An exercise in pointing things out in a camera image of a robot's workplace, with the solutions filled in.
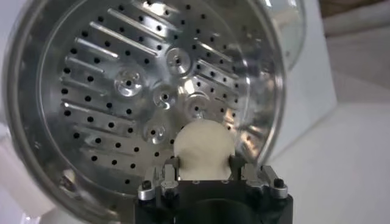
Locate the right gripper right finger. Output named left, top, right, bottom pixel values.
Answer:
left=228, top=155, right=289, bottom=200

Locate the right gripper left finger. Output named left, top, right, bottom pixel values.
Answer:
left=137, top=156, right=180, bottom=201

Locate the white steamed baozi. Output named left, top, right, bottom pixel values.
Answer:
left=173, top=119, right=236, bottom=181

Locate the round glass pot lid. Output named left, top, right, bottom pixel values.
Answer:
left=258, top=0, right=307, bottom=72

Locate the perforated steel steamer basket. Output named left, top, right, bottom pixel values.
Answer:
left=1, top=0, right=287, bottom=224

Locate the white electric cooker pot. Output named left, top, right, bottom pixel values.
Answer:
left=0, top=115, right=135, bottom=224

